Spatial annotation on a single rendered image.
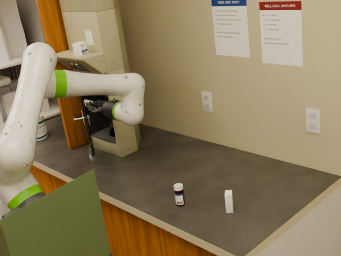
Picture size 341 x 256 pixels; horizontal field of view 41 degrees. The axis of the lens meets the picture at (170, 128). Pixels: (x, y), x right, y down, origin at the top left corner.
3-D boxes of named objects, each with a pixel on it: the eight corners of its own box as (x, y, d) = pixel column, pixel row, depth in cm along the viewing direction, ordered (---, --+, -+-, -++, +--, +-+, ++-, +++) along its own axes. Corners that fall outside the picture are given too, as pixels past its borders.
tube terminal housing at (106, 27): (122, 131, 286) (99, 4, 258) (156, 141, 263) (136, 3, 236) (88, 145, 270) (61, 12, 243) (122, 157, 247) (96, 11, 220)
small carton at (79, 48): (80, 53, 235) (78, 41, 233) (88, 53, 233) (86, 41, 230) (74, 55, 231) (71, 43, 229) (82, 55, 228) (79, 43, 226)
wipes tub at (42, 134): (41, 132, 302) (36, 111, 297) (52, 136, 293) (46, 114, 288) (23, 139, 294) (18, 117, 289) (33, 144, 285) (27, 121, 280)
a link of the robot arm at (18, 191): (14, 202, 150) (-17, 156, 153) (9, 218, 162) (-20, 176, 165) (48, 183, 157) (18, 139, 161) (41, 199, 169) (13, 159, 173)
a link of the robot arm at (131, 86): (60, 96, 197) (66, 99, 187) (61, 69, 195) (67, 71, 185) (138, 96, 213) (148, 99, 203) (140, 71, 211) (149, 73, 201)
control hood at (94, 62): (72, 67, 254) (68, 49, 250) (107, 72, 231) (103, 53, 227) (54, 72, 247) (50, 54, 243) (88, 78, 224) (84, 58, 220)
